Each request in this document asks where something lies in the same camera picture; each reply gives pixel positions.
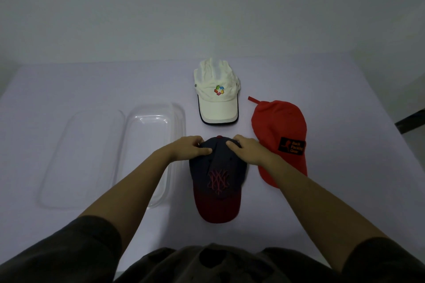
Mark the person's left hand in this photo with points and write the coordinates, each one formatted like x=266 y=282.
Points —
x=184 y=148

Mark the person's right thumb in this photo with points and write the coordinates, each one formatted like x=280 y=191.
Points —
x=234 y=148

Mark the red cap with black patch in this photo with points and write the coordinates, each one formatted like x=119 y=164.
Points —
x=280 y=130

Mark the white cap with colourful logo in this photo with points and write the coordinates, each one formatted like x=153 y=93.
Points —
x=217 y=93

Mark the person's left forearm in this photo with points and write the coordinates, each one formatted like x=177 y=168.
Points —
x=132 y=190

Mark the clear plastic lid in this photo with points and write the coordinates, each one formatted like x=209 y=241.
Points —
x=79 y=160

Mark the person's dark shirt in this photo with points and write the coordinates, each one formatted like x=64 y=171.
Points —
x=212 y=261

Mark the person's right hand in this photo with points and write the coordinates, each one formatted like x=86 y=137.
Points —
x=252 y=151

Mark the clear plastic container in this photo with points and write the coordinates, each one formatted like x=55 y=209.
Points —
x=151 y=146

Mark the navy cap with red brim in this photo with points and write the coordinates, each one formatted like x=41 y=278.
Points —
x=217 y=183

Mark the person's right forearm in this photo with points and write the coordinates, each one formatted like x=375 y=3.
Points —
x=318 y=209

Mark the dark bar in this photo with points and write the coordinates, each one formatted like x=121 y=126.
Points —
x=410 y=121

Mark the person's left thumb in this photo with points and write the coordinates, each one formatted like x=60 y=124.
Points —
x=203 y=151

